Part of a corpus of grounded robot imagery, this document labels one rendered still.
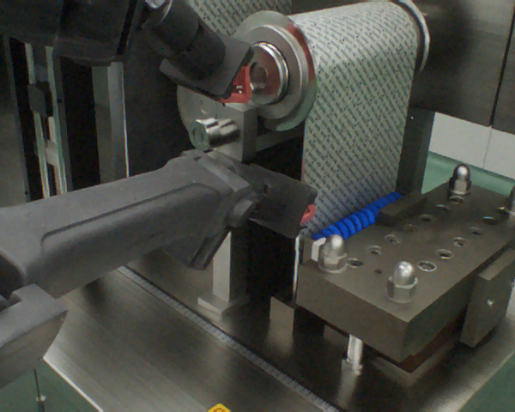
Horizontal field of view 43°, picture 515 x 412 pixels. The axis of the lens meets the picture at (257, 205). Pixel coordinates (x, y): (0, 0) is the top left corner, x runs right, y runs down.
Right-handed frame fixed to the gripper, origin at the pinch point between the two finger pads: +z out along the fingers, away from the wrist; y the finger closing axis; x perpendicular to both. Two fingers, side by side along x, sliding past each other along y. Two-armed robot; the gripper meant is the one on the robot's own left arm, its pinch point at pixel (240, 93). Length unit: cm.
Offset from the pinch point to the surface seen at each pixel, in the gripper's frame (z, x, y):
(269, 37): -1.9, 7.2, 1.2
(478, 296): 25.6, -7.4, 30.5
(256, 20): -2.0, 8.7, -1.9
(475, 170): 289, 79, -58
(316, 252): 12.7, -12.6, 13.1
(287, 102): 2.4, 1.7, 5.1
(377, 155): 23.3, 4.5, 9.2
